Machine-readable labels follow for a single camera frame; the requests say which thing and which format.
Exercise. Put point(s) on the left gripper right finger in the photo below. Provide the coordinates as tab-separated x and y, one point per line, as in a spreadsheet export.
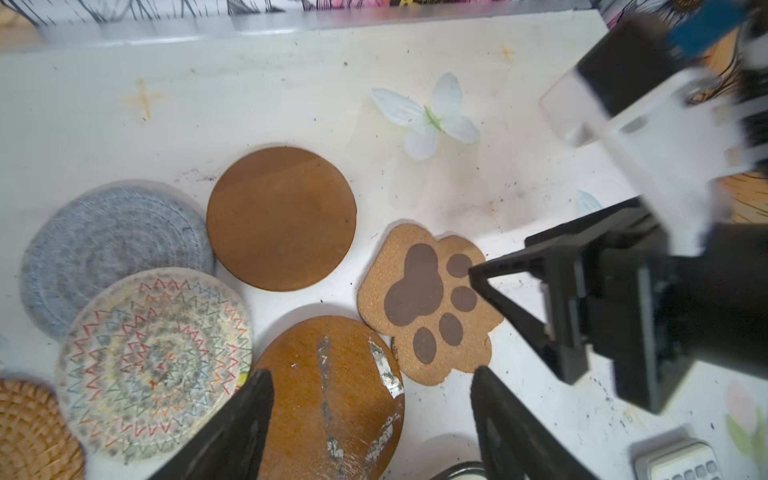
512	442

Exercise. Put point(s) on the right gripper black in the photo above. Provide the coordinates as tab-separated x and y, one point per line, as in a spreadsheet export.
651	313

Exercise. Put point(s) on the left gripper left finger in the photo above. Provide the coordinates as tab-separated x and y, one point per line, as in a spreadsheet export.
231	444

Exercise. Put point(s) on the scratched brown wooden coaster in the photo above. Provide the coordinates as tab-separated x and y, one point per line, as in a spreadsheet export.
339	403

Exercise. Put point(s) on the multicolour zigzag woven coaster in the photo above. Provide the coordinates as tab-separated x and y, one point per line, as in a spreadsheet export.
150	360

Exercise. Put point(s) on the cork paw print coaster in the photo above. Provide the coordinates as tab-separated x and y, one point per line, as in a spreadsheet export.
417	292

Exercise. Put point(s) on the woven rattan coaster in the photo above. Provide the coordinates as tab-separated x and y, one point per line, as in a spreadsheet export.
35	440

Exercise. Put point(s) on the plain brown wooden coaster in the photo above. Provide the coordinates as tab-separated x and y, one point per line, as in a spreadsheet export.
281	219

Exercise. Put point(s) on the grey woven coaster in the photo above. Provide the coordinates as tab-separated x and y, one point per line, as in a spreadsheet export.
102	237

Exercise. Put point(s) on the white mug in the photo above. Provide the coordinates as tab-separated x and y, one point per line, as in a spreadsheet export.
470	470

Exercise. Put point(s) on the white calculator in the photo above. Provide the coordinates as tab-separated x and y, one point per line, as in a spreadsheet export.
689	459

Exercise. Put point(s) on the right wrist camera white housing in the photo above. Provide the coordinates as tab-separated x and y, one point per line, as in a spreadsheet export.
641	92

